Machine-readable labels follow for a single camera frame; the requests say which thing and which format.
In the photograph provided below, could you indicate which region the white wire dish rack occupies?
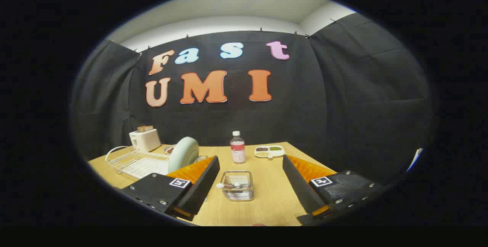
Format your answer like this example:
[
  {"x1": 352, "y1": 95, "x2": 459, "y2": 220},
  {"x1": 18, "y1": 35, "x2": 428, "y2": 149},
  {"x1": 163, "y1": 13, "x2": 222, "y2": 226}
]
[{"x1": 105, "y1": 146, "x2": 208, "y2": 181}]

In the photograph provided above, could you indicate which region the pale green plate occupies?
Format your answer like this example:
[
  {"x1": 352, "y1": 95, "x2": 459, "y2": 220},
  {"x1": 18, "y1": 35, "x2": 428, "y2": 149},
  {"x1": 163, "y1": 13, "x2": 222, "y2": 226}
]
[{"x1": 168, "y1": 136, "x2": 199, "y2": 174}]

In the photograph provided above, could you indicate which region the clear bottle with red label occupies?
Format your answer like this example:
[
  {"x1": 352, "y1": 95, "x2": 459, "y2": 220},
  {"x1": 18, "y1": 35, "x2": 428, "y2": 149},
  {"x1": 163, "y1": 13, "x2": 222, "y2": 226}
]
[{"x1": 230, "y1": 131, "x2": 247, "y2": 164}]

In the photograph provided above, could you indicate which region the metal wire basket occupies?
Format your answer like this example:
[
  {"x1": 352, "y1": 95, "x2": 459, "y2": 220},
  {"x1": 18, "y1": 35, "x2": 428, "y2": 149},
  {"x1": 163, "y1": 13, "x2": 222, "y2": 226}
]
[{"x1": 220, "y1": 170, "x2": 254, "y2": 201}]

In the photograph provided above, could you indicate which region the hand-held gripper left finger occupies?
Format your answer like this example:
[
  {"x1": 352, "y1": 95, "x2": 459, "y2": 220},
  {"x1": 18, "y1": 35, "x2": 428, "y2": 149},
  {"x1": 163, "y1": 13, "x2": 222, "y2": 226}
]
[{"x1": 121, "y1": 156, "x2": 221, "y2": 221}]

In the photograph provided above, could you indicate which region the black backdrop cloth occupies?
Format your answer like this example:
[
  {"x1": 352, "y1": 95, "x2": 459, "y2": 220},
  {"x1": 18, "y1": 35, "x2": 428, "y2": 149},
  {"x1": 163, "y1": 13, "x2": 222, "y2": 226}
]
[{"x1": 71, "y1": 13, "x2": 433, "y2": 183}]

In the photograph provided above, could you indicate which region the spoon with white knob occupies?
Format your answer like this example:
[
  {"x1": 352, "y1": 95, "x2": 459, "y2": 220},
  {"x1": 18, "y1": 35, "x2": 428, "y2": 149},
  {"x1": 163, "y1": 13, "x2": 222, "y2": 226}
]
[{"x1": 216, "y1": 182, "x2": 244, "y2": 191}]

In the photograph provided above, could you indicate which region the white divided snack tray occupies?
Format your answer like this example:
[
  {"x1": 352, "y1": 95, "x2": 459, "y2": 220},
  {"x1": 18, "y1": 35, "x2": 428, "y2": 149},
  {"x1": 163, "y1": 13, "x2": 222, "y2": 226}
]
[{"x1": 254, "y1": 145, "x2": 285, "y2": 159}]

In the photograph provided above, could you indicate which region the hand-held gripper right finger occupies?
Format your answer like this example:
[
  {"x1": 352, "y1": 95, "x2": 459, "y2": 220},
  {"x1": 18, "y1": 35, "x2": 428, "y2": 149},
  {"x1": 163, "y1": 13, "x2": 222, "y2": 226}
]
[{"x1": 283, "y1": 154, "x2": 385, "y2": 226}]

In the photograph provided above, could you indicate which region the white toaster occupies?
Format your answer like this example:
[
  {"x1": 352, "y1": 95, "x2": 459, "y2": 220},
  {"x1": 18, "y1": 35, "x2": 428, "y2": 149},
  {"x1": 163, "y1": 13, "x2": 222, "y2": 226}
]
[{"x1": 129, "y1": 128, "x2": 162, "y2": 152}]

